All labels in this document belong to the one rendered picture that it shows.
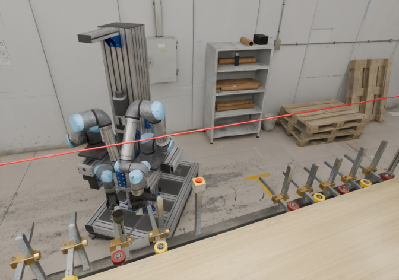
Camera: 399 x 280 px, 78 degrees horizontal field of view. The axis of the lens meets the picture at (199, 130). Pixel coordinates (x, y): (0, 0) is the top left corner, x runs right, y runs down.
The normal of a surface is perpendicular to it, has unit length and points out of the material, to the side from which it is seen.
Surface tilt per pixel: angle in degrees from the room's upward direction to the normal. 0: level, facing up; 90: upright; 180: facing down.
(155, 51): 90
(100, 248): 0
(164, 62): 90
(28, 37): 90
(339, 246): 0
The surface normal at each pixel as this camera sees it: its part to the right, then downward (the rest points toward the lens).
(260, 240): 0.03, -0.86
